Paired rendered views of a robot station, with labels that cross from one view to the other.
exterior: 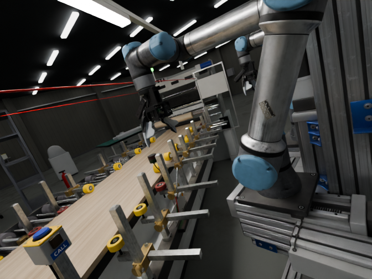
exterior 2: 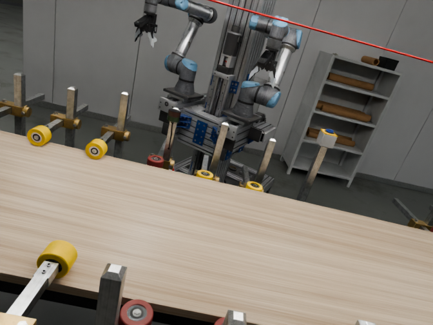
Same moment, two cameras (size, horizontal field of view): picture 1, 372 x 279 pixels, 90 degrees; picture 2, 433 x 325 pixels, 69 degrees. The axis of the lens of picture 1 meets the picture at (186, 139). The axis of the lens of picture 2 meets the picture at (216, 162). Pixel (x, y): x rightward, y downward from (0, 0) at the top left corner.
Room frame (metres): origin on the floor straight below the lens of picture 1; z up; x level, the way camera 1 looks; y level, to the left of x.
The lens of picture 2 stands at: (1.58, 1.66, 1.58)
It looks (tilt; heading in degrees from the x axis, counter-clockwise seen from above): 24 degrees down; 245
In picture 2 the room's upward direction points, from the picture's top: 15 degrees clockwise
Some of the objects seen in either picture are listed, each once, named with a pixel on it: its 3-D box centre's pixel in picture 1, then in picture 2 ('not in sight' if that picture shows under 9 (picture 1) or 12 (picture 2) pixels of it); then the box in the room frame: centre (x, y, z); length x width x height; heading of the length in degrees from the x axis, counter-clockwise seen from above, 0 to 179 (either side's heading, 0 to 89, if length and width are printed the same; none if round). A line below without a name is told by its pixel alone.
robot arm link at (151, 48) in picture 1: (160, 50); (278, 29); (0.66, -0.01, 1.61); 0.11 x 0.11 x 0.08; 50
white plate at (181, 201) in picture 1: (179, 206); not in sight; (1.16, 0.19, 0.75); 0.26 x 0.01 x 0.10; 160
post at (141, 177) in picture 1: (155, 210); (214, 165); (0.96, 0.29, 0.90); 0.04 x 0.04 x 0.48; 70
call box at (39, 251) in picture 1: (48, 245); (326, 138); (0.48, 0.47, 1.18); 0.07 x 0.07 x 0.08; 70
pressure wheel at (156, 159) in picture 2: (162, 190); (154, 167); (1.27, 0.29, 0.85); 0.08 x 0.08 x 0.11
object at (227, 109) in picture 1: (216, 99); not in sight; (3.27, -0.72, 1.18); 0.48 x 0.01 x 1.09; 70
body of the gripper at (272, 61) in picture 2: (154, 104); (269, 59); (0.71, 0.07, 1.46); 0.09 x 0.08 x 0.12; 43
